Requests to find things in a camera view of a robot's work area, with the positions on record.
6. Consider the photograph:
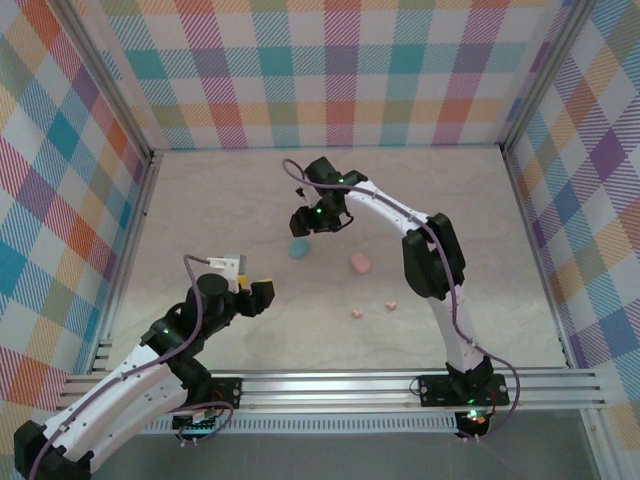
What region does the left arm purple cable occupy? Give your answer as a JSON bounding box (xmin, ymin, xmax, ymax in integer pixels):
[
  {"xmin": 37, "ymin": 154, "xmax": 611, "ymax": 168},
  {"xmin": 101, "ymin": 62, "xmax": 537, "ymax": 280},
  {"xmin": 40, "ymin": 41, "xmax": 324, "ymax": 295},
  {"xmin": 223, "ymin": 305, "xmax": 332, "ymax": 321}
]
[{"xmin": 22, "ymin": 253, "xmax": 236, "ymax": 480}]

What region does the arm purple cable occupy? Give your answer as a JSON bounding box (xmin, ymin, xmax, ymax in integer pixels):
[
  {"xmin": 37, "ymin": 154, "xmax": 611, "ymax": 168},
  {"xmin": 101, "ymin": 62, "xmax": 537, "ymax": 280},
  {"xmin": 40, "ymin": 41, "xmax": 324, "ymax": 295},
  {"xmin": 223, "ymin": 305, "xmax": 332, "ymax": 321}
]
[
  {"xmin": 282, "ymin": 158, "xmax": 524, "ymax": 444},
  {"xmin": 22, "ymin": 253, "xmax": 236, "ymax": 480}
]

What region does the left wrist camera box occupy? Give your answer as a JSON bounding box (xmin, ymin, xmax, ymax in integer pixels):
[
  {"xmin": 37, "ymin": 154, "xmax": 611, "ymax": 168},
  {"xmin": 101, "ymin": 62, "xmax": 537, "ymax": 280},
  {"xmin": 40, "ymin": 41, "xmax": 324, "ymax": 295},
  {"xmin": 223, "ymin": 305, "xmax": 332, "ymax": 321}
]
[{"xmin": 208, "ymin": 253, "xmax": 250, "ymax": 292}]

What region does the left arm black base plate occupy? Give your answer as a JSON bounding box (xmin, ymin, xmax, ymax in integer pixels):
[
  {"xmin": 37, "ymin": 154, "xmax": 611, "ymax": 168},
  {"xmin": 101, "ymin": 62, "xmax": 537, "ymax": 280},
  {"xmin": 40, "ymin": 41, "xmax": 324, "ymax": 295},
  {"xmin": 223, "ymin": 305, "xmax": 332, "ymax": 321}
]
[{"xmin": 169, "ymin": 376, "xmax": 245, "ymax": 411}]

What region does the aluminium mounting rail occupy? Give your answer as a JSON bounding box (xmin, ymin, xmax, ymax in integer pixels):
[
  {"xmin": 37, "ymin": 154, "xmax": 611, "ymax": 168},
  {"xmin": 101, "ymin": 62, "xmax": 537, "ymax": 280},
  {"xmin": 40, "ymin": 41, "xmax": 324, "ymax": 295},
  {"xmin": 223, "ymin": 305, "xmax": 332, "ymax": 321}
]
[{"xmin": 53, "ymin": 367, "xmax": 610, "ymax": 417}]

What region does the aluminium table edge rail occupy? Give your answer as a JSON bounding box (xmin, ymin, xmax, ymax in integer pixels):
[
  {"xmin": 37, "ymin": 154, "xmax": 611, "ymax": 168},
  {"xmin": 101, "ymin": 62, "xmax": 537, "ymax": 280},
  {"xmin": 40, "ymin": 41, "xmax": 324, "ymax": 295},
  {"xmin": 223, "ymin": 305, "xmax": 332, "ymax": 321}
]
[
  {"xmin": 85, "ymin": 149, "xmax": 165, "ymax": 376},
  {"xmin": 499, "ymin": 147, "xmax": 581, "ymax": 371}
]

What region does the white slotted cable duct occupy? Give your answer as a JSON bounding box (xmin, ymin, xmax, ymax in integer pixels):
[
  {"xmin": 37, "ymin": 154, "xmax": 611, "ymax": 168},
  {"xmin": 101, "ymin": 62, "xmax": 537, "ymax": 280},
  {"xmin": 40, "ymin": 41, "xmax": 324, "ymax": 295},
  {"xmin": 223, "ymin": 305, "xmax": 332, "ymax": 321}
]
[{"xmin": 129, "ymin": 414, "xmax": 464, "ymax": 436}]

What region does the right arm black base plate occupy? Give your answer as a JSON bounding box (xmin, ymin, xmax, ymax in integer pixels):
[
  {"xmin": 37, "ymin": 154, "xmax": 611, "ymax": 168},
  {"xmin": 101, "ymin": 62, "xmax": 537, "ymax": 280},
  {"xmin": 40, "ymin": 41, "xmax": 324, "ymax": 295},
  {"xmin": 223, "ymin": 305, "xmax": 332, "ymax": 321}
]
[{"xmin": 416, "ymin": 372, "xmax": 512, "ymax": 409}]

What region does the aluminium frame post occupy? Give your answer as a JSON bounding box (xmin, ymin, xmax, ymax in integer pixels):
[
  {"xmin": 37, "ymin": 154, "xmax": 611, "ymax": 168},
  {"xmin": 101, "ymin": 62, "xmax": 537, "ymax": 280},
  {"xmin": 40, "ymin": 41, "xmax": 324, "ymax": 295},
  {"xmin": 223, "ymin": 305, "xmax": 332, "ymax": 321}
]
[
  {"xmin": 49, "ymin": 0, "xmax": 164, "ymax": 166},
  {"xmin": 499, "ymin": 0, "xmax": 601, "ymax": 156}
]

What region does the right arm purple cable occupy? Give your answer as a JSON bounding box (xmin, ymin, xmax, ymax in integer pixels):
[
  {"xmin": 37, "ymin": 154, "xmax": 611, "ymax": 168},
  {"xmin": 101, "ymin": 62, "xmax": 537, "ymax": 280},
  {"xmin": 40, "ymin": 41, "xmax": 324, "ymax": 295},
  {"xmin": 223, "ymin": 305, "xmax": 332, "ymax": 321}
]
[{"xmin": 282, "ymin": 158, "xmax": 524, "ymax": 444}]

